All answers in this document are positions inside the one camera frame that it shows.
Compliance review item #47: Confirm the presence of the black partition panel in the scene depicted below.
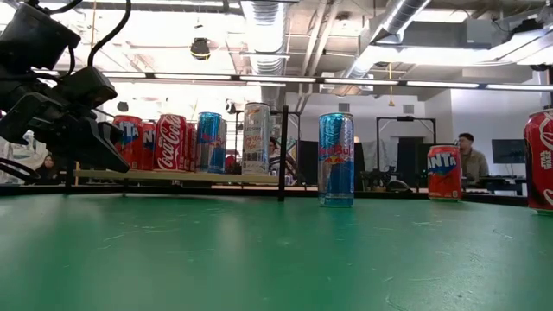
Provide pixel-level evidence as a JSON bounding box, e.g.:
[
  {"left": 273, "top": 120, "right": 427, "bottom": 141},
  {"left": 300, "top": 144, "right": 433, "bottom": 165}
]
[{"left": 296, "top": 138, "right": 365, "bottom": 192}]

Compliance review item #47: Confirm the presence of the white Celsius can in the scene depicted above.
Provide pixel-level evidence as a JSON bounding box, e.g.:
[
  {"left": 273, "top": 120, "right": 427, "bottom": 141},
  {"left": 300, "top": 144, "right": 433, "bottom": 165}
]
[{"left": 241, "top": 101, "right": 272, "bottom": 176}]

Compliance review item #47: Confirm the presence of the black curved cable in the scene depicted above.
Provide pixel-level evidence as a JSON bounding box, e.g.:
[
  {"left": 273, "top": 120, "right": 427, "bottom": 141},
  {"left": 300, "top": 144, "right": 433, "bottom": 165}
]
[{"left": 0, "top": 157, "right": 42, "bottom": 181}]

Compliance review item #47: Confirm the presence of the silver ventilation duct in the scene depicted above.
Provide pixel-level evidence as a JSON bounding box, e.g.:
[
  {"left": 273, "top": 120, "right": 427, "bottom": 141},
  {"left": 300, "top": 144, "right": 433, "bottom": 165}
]
[
  {"left": 340, "top": 0, "right": 433, "bottom": 81},
  {"left": 239, "top": 0, "right": 299, "bottom": 109}
]

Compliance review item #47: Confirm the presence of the black metal stand frame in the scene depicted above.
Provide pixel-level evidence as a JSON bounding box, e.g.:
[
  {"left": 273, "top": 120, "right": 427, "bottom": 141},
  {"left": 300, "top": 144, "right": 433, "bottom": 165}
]
[{"left": 375, "top": 115, "right": 437, "bottom": 191}]

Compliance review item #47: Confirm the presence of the red Star Wars Coca-Cola can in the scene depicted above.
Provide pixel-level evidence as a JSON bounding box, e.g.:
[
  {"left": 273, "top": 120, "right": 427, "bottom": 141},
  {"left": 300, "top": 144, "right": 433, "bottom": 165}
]
[{"left": 523, "top": 108, "right": 553, "bottom": 216}]

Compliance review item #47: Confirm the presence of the black wall monitor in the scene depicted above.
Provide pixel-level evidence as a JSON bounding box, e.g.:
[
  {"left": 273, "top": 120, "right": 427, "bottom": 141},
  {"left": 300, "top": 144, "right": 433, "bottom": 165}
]
[{"left": 491, "top": 138, "right": 527, "bottom": 165}]

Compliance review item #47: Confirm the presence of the grey dome-shaped object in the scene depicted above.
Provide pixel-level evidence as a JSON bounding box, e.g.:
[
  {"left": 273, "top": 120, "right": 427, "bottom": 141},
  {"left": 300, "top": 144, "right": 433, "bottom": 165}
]
[{"left": 385, "top": 179, "right": 410, "bottom": 193}]

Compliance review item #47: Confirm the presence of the dark office desk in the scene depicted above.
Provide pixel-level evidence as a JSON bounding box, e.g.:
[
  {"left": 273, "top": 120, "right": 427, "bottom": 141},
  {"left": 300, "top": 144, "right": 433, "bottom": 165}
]
[{"left": 461, "top": 175, "right": 529, "bottom": 196}]

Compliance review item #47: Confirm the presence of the black pole with round head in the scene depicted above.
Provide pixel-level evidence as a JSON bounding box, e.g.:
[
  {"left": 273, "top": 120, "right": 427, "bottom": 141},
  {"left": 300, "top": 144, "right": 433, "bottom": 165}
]
[{"left": 224, "top": 98, "right": 244, "bottom": 174}]

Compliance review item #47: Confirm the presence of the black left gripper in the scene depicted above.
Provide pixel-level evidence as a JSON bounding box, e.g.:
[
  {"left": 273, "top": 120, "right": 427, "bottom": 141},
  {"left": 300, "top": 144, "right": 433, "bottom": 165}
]
[{"left": 0, "top": 81, "right": 130, "bottom": 174}]

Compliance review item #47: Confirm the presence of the yellow hanging pendant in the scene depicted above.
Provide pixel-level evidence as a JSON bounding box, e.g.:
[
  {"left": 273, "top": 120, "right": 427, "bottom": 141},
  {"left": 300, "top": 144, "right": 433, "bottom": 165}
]
[{"left": 387, "top": 62, "right": 396, "bottom": 107}]

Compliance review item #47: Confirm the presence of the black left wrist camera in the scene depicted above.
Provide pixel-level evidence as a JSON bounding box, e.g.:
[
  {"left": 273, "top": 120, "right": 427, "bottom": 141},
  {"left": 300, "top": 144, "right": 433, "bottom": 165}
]
[{"left": 55, "top": 66, "right": 118, "bottom": 110}]

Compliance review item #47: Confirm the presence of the black ceiling dome camera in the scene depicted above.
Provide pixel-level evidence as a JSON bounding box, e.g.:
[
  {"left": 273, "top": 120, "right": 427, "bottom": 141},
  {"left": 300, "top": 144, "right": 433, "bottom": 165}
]
[{"left": 189, "top": 37, "right": 212, "bottom": 61}]

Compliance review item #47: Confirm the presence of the wooden shelf with black frame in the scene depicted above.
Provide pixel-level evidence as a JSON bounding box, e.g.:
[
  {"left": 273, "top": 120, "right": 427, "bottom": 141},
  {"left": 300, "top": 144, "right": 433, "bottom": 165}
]
[{"left": 64, "top": 105, "right": 289, "bottom": 203}]

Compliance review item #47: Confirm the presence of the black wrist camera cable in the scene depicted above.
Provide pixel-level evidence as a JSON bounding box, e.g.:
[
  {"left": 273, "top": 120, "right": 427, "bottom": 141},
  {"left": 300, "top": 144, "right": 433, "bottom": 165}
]
[{"left": 87, "top": 0, "right": 133, "bottom": 69}]

